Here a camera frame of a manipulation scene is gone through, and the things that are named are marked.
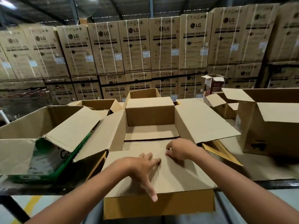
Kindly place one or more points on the person's left hand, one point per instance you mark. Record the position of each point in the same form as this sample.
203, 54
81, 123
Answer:
134, 167

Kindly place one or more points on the person's right hand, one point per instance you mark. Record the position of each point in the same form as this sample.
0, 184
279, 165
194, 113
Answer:
183, 149

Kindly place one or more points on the person's left thumb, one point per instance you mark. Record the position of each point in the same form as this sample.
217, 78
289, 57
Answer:
149, 188

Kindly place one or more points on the person's right fingers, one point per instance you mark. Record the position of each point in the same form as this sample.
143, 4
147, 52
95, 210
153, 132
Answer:
171, 150

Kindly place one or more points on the person's right forearm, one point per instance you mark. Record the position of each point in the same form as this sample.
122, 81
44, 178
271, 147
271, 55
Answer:
243, 188

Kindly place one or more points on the person's left forearm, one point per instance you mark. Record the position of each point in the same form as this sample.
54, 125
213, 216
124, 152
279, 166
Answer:
81, 198

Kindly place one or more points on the flat yellowish cardboard piece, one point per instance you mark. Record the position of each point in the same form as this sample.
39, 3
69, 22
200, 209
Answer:
222, 150

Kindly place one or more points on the small open cardboard box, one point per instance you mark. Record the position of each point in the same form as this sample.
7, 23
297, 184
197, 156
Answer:
144, 93

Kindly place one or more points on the open cardboard box with flaps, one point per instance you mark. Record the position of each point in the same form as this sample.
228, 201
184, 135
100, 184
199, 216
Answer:
222, 107

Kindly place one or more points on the small red white carton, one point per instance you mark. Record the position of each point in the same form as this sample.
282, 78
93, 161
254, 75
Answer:
213, 85

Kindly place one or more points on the low open cardboard box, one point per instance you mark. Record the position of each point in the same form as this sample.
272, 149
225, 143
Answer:
98, 104

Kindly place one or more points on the large open cardboard box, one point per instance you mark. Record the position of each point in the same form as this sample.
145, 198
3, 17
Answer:
268, 132

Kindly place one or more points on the stack of washing machine boxes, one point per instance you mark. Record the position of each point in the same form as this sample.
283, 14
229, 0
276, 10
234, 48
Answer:
140, 51

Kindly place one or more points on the cardboard box with green print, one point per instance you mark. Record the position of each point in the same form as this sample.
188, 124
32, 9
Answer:
58, 128

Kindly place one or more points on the plastic-wrapped pallet of boxes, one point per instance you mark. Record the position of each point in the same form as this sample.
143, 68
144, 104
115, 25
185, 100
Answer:
23, 100

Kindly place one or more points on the black metal table frame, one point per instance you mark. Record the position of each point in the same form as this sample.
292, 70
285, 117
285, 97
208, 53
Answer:
12, 207

